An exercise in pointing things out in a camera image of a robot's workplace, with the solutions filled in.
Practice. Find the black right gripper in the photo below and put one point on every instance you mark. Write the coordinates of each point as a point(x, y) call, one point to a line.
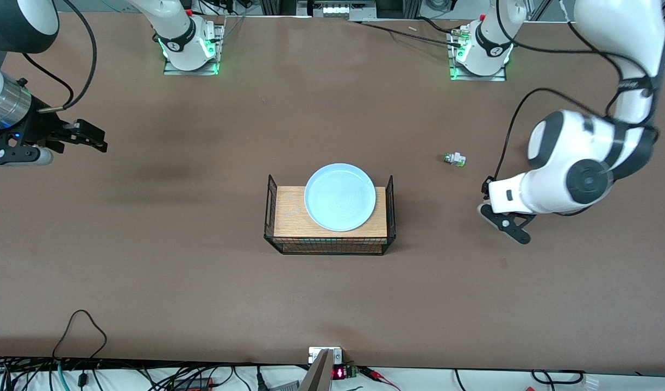
point(41, 127)

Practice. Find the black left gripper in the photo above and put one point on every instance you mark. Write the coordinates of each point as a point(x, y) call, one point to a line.
point(485, 187)

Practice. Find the light blue round plate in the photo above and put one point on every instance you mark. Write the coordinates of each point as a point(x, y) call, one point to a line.
point(340, 196)

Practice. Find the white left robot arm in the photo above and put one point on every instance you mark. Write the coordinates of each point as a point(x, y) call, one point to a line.
point(560, 174)

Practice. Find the red clip lead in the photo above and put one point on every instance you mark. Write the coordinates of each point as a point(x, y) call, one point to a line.
point(381, 378)

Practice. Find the red digit display board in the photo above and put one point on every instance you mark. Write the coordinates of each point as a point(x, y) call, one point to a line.
point(340, 373)

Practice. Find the small white box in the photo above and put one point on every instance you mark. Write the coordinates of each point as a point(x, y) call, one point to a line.
point(317, 354)

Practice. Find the black power adapter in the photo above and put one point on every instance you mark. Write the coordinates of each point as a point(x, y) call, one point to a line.
point(194, 384)

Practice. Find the green push button switch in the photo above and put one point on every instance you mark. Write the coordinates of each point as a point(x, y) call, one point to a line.
point(455, 159)

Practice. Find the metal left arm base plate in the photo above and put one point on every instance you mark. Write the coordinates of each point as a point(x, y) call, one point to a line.
point(479, 77)

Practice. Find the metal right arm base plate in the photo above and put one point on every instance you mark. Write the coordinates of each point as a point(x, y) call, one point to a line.
point(219, 49)

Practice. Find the aluminium frame with light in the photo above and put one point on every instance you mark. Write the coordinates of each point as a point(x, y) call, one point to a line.
point(336, 8)

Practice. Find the grey camera stand bar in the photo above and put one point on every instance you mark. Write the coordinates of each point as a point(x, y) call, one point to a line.
point(317, 376)

